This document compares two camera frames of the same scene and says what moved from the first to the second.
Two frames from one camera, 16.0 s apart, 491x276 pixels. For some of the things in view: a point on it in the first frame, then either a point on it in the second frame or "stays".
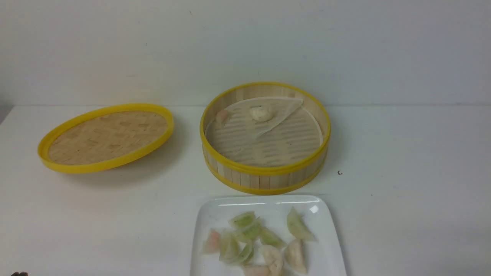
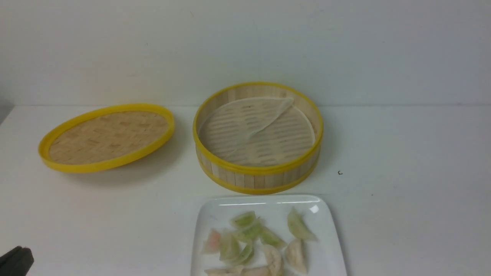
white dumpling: [261, 114] -> [235, 271]
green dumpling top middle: [242, 220] stays
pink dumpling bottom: [256, 270] stays
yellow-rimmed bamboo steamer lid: [106, 139] stays
